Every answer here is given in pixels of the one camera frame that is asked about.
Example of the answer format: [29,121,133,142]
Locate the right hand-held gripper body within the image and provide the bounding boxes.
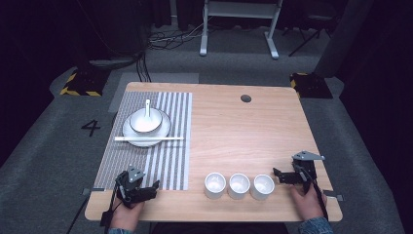
[280,149,326,195]

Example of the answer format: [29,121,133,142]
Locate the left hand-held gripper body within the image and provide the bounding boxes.
[114,165,154,210]

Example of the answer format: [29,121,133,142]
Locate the person's left hand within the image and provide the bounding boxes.
[109,197,146,232]

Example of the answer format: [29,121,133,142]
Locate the person's right hand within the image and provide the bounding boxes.
[289,182,326,222]

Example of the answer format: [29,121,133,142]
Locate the white cup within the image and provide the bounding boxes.
[204,172,228,200]
[249,174,276,202]
[228,173,251,201]

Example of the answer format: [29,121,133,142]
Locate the grey striped placemat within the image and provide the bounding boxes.
[94,91,194,192]

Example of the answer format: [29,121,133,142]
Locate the grey tape strip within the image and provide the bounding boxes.
[322,189,344,202]
[82,186,107,197]

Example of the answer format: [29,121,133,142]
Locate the white plate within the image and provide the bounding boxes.
[122,108,172,148]

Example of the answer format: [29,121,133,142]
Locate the white chopsticks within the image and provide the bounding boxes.
[113,136,185,142]

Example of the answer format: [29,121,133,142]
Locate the white bowl with dark rim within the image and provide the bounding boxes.
[129,107,164,135]

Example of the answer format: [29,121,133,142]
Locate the white ceramic spoon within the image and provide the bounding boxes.
[143,98,153,120]

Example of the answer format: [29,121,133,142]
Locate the black tripod stand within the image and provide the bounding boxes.
[282,14,333,59]

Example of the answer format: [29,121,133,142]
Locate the black right gripper strap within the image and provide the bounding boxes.
[311,180,329,222]

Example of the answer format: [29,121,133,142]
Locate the black gripper strap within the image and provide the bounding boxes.
[99,180,124,228]
[311,180,329,222]

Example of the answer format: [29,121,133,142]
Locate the black left gripper strap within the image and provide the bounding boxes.
[99,180,124,228]

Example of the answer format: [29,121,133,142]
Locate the black yellow striped base plate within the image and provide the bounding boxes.
[289,71,334,99]
[58,68,112,98]

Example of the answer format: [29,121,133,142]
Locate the bundle of floor cables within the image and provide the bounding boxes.
[133,21,209,83]

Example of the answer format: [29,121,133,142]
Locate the white metal desk frame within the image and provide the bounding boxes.
[198,0,284,60]

